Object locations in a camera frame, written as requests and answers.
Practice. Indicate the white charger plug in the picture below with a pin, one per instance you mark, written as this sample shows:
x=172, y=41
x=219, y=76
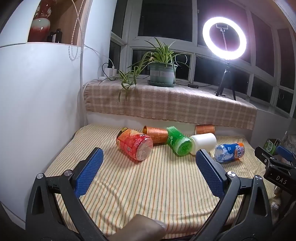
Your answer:
x=113, y=71
x=107, y=71

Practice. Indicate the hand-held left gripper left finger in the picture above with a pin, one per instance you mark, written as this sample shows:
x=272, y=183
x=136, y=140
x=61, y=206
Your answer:
x=92, y=169

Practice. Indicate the yellow striped cloth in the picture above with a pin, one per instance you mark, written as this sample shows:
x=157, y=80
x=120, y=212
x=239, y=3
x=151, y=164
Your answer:
x=150, y=183

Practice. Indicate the dark glass bottle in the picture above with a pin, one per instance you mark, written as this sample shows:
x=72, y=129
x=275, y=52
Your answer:
x=56, y=36

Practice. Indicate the beige checkered cloth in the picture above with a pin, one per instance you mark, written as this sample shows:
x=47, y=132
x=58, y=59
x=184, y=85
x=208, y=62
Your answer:
x=171, y=104

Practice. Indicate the red label plastic cup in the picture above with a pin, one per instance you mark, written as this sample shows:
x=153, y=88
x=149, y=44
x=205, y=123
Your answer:
x=133, y=144

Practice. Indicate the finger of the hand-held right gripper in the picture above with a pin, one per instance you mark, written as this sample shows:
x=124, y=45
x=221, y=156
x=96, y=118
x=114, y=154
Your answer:
x=286, y=153
x=266, y=155

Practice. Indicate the white cabinet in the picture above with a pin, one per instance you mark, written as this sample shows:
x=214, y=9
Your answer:
x=34, y=104

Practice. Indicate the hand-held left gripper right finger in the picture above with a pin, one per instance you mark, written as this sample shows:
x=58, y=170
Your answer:
x=211, y=173

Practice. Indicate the green plastic cup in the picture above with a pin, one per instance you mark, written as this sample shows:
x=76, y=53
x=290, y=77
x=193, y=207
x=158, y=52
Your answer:
x=177, y=139

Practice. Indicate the green carton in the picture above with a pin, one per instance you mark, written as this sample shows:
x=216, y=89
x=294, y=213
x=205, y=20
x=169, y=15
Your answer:
x=270, y=146

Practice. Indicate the green plant saucer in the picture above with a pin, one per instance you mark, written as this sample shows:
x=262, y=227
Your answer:
x=159, y=84

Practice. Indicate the red and white vase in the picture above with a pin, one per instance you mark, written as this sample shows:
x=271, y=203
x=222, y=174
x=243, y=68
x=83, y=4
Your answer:
x=41, y=26

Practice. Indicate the white window frame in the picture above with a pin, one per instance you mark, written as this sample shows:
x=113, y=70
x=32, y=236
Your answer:
x=194, y=49

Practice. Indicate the floral cloth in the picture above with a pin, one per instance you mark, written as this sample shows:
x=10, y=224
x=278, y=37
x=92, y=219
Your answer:
x=290, y=139

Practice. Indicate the brown padded object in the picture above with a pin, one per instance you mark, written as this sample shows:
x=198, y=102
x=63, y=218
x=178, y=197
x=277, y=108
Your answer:
x=143, y=228

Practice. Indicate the copper patterned tin cup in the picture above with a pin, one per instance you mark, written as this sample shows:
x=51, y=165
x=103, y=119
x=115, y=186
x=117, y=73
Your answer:
x=205, y=129
x=157, y=135

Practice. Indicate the black tripod stand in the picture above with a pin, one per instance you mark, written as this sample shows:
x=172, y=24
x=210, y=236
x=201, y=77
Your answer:
x=225, y=76

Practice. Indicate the potted spider plant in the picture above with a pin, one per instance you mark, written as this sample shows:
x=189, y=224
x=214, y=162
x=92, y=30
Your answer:
x=163, y=73

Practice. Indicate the white plastic cup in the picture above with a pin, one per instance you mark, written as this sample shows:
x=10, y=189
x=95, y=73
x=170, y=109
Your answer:
x=203, y=141

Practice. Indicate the phone holder clamp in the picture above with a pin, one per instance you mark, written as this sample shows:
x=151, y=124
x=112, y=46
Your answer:
x=222, y=26

